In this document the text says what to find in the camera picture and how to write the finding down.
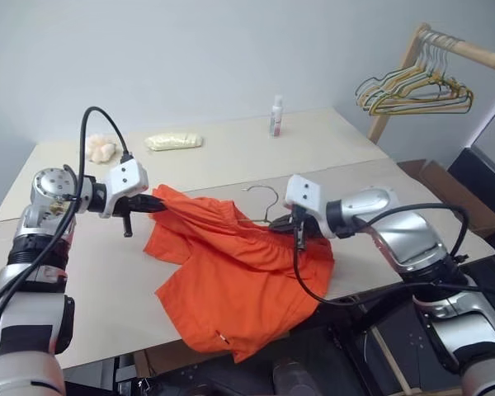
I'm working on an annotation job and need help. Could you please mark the black stand beside table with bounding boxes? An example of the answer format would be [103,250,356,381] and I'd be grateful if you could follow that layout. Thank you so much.
[445,146,495,259]

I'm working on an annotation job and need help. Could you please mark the white spray bottle red label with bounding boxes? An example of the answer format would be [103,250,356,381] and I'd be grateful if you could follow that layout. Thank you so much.
[268,94,284,139]

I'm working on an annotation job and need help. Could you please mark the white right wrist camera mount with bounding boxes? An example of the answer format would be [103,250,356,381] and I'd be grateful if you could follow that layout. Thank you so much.
[283,174,339,240]

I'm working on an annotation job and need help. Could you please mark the olive green clothes hanger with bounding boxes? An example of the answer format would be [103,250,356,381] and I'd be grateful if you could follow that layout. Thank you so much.
[242,185,290,227]

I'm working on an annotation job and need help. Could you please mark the brown cardboard box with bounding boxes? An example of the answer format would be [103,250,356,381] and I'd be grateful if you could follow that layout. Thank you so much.
[397,158,495,241]

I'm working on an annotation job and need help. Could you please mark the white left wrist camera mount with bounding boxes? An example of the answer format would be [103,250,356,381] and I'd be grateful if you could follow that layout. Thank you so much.
[100,159,150,219]

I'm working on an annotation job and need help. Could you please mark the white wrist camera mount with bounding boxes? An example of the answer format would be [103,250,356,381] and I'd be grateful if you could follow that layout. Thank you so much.
[283,174,339,240]
[100,159,150,219]

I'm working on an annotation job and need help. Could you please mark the light wooden stick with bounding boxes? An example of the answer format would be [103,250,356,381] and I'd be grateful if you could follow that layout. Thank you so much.
[370,324,417,396]

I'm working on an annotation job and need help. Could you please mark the orange shorts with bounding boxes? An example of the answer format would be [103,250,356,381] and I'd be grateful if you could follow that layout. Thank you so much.
[143,184,335,364]

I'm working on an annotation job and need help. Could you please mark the wooden clothes rack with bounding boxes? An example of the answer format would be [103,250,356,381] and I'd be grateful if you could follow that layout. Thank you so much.
[366,23,495,144]

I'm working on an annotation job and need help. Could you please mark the yellow clothes hanger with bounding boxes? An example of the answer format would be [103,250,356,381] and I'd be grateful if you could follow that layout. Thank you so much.
[369,36,474,116]

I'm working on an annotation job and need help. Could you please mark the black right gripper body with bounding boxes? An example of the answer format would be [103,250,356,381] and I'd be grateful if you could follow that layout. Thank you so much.
[290,207,321,252]

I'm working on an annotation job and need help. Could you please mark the bunch of wire hangers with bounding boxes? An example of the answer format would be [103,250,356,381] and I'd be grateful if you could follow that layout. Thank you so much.
[361,35,474,112]

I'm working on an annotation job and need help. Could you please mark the peach fluffy ball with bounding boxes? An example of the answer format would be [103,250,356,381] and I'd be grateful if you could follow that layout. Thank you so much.
[86,134,123,164]

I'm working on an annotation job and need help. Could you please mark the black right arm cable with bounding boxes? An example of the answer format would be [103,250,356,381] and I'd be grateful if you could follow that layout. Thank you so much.
[292,201,495,309]

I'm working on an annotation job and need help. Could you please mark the pale yellow cloth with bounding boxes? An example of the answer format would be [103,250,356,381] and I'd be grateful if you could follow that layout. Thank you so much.
[144,130,204,153]

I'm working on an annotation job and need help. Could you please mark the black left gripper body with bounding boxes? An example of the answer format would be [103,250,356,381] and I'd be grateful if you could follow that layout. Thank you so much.
[114,193,144,239]

